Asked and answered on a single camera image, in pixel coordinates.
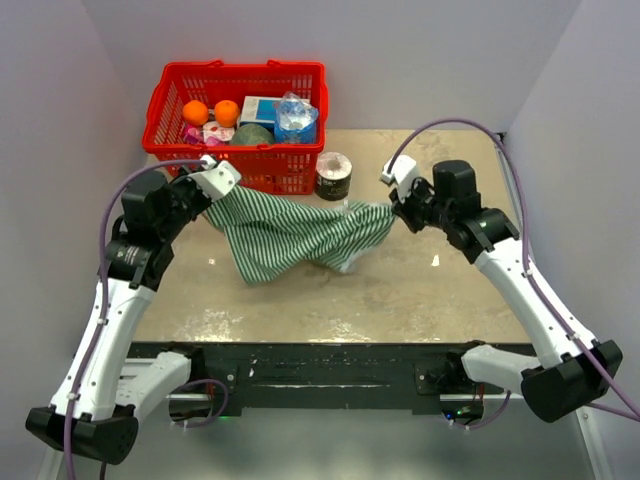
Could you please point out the red plastic shopping basket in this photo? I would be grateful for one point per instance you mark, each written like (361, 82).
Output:
(280, 169)

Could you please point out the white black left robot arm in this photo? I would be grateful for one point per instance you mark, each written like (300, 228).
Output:
(92, 414)

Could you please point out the blue wrapped tissue pack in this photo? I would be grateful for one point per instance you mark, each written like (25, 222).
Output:
(295, 120)

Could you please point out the green white striped garment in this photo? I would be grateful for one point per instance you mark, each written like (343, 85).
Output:
(268, 235)

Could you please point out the left orange fruit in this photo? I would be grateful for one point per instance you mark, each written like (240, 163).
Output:
(195, 113)

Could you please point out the black wrapped toilet roll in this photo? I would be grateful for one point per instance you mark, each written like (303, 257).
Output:
(333, 176)

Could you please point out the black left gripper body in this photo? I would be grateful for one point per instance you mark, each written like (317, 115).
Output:
(191, 201)

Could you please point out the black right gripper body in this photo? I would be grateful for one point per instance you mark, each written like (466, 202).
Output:
(421, 208)

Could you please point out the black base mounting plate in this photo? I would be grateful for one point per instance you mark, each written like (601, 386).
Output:
(347, 376)

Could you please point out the orange fruit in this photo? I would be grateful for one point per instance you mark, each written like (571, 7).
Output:
(226, 113)
(195, 113)

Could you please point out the pink white snack packet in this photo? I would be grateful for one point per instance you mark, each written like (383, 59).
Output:
(211, 134)

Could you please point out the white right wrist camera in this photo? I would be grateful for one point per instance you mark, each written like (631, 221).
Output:
(400, 172)

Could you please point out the right orange fruit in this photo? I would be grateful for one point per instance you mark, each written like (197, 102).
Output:
(226, 113)

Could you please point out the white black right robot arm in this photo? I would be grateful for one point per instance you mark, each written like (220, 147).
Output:
(566, 371)

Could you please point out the white blue carton box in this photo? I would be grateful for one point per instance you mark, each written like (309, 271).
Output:
(259, 110)

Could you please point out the green melon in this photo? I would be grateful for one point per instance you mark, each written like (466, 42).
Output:
(252, 135)

